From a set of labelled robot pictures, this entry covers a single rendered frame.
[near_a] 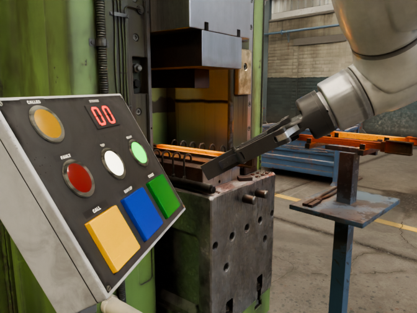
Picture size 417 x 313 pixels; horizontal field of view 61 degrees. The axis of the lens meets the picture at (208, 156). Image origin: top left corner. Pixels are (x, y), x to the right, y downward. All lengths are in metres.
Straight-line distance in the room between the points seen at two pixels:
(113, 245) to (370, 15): 0.44
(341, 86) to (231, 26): 0.60
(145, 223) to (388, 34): 0.44
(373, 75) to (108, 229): 0.43
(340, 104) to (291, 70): 9.25
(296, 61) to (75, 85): 9.03
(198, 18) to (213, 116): 0.52
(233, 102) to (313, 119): 0.82
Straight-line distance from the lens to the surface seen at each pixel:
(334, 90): 0.59
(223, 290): 1.16
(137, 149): 0.69
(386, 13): 0.52
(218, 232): 1.05
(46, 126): 0.53
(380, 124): 8.82
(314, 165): 4.82
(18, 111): 0.51
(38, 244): 0.50
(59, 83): 0.95
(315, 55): 9.53
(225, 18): 1.11
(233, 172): 1.17
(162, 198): 0.68
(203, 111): 1.46
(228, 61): 1.11
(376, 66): 0.57
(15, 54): 1.26
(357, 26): 0.53
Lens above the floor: 1.21
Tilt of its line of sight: 11 degrees down
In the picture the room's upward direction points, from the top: straight up
